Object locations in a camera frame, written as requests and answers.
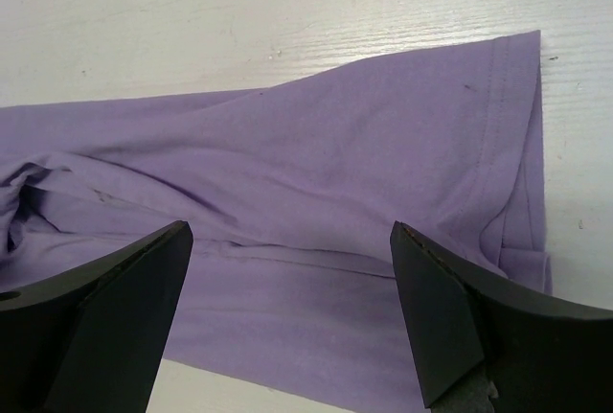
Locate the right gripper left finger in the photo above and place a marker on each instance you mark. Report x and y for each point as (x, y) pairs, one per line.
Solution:
(91, 339)

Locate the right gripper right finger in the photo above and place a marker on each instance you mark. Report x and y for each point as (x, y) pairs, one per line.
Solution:
(483, 343)

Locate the purple t shirt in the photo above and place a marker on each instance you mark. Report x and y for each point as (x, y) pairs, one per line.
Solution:
(291, 193)

